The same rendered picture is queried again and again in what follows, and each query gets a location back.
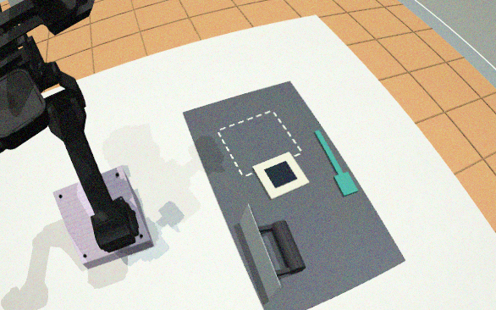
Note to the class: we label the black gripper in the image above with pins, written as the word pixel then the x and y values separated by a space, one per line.
pixel 56 15

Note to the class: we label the cream square tile with dark square centre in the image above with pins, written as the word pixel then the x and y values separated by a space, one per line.
pixel 280 175

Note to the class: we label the teal small trowel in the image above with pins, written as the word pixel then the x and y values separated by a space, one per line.
pixel 344 181

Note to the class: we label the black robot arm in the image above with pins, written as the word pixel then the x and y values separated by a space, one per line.
pixel 24 113

